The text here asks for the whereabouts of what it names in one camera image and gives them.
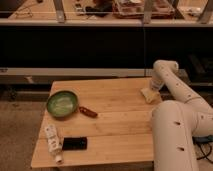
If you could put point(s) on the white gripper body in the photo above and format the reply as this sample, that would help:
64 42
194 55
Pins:
156 85

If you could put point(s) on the white sponge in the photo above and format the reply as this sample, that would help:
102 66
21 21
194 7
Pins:
150 95

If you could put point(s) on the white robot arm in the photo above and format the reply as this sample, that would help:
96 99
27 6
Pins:
175 122

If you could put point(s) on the green frying pan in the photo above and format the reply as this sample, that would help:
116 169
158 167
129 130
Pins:
64 103

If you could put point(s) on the black rectangular box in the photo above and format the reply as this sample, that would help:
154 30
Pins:
74 143

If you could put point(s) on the white tube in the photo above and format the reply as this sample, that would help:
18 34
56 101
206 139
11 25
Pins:
54 144

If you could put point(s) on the blue device with cable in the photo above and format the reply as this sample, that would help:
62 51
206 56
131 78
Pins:
200 141

